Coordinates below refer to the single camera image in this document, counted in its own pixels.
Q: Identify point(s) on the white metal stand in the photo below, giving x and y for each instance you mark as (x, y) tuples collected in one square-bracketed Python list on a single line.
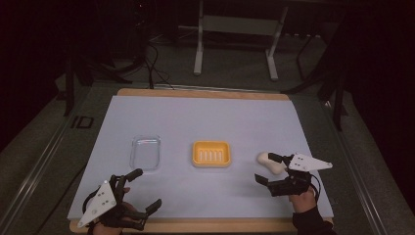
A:
[(239, 24)]

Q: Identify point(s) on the white soap bar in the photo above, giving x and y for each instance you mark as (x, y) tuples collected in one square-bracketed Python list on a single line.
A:
[(270, 163)]

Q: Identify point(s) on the metal floor rail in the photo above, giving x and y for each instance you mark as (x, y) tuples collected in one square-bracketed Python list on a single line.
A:
[(355, 169), (36, 169)]

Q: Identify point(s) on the wooden table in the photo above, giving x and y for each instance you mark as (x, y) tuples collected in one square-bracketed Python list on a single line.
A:
[(202, 93)]

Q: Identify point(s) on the yellow soap dish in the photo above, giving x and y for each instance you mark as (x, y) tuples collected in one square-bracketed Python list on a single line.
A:
[(211, 154)]

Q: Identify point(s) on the clear plastic container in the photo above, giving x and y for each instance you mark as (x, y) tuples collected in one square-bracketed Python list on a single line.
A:
[(145, 152)]

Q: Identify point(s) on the pale blue table mat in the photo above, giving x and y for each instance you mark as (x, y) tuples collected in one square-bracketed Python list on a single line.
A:
[(202, 117)]

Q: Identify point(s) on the person's left hand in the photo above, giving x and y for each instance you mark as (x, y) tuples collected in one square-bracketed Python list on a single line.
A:
[(128, 208)]

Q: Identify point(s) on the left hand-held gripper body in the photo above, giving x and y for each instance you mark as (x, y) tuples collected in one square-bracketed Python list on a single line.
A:
[(101, 200)]

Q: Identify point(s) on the person's right hand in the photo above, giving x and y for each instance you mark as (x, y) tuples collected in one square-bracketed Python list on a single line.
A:
[(303, 201)]

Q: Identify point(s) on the black stand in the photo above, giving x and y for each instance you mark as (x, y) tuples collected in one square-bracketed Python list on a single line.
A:
[(338, 107), (69, 88)]

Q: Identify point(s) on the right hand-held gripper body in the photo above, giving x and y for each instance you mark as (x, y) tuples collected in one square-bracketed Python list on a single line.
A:
[(305, 163)]

